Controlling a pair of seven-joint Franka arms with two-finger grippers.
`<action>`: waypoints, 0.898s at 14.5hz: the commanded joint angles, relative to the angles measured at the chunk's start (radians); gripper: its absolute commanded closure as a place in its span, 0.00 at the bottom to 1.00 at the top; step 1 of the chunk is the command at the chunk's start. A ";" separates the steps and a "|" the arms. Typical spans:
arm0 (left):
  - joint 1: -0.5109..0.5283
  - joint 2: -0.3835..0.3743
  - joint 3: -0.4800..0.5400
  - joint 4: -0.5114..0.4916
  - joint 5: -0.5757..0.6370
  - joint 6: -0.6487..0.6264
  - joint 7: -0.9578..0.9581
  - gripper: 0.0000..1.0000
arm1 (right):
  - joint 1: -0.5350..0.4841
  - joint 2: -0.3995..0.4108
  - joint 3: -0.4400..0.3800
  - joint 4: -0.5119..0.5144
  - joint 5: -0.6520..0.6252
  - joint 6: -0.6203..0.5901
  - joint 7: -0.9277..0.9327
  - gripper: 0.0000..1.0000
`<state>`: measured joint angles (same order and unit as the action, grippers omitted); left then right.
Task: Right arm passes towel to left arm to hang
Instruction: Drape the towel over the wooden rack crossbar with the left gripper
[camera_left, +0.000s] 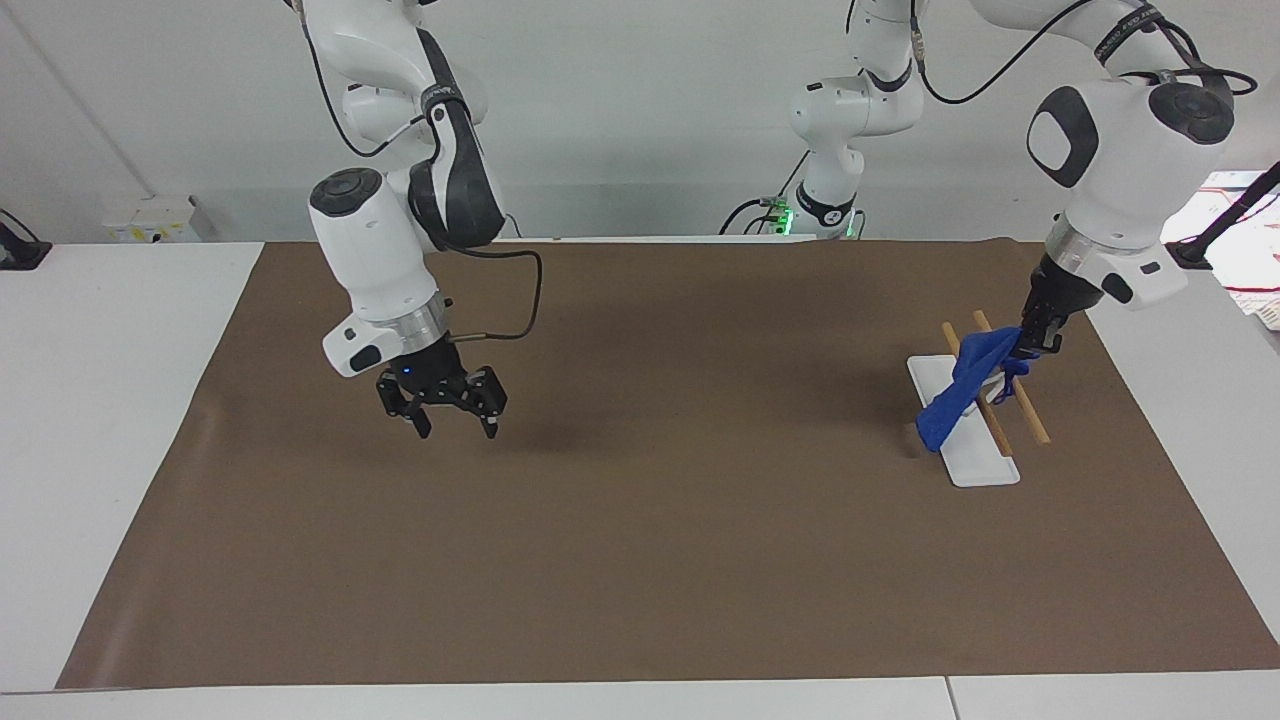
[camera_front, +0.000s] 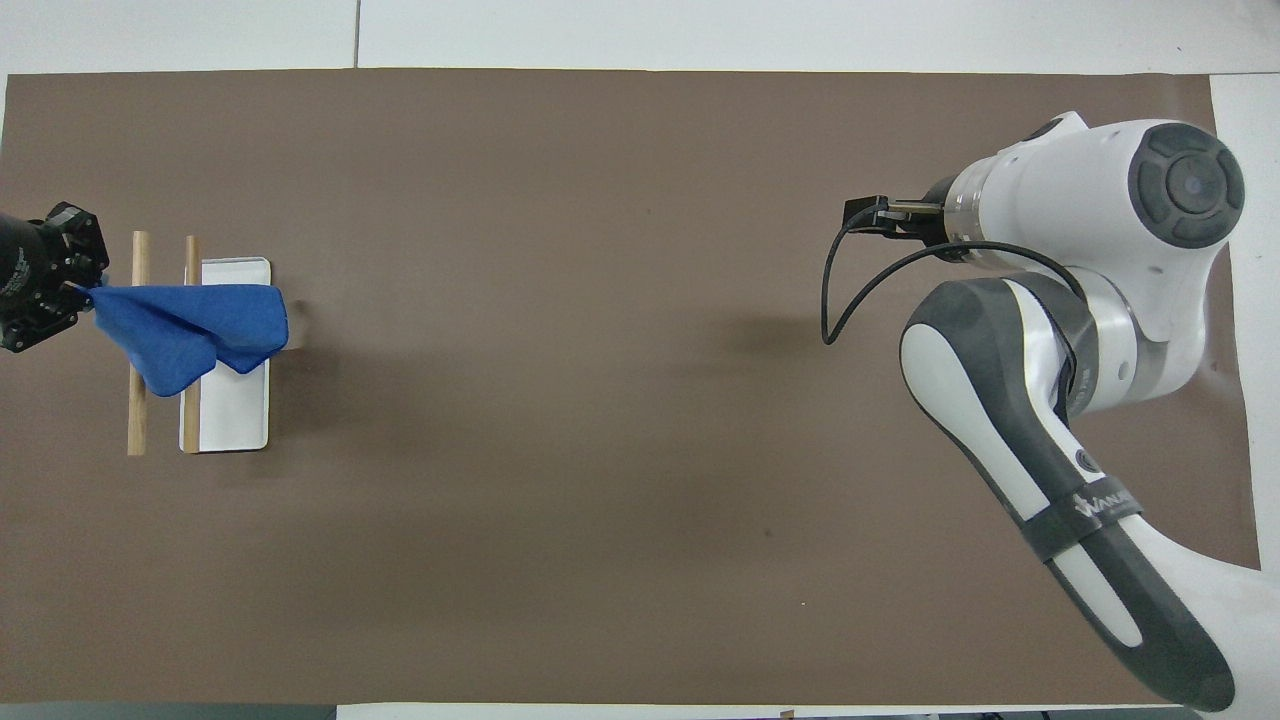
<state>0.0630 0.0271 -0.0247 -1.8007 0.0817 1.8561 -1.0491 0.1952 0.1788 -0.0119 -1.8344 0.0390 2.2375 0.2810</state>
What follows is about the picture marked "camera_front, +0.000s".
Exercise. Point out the wooden rack rod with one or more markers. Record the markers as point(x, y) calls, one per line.
point(138, 420)
point(191, 262)

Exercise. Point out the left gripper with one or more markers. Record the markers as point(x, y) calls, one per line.
point(20, 265)

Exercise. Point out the white rack base plate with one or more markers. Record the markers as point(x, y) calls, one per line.
point(238, 410)

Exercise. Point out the blue towel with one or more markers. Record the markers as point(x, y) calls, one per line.
point(190, 325)

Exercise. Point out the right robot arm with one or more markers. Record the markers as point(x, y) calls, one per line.
point(1080, 200)

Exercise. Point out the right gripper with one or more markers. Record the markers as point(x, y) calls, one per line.
point(938, 225)

